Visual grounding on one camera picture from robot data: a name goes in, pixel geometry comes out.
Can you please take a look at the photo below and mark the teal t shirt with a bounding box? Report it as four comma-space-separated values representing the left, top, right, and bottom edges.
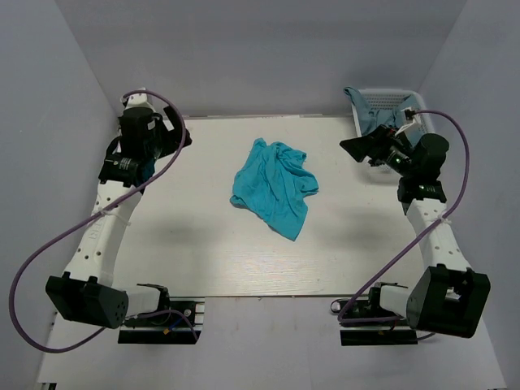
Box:
230, 138, 319, 241

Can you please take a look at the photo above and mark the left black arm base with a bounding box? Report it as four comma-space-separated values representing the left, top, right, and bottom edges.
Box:
118, 298, 205, 345

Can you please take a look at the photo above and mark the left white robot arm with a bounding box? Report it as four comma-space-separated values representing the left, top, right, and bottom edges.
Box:
45, 89, 192, 329

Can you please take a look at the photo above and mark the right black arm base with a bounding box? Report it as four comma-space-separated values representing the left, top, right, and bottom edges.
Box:
340, 297, 418, 347

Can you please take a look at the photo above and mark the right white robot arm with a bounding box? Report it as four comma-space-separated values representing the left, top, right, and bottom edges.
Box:
338, 126, 491, 338

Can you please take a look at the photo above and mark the grey blue t shirt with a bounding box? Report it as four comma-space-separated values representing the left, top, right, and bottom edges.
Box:
344, 87, 403, 136

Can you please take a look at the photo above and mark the white plastic basket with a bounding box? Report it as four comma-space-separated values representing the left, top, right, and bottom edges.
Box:
349, 88, 436, 176

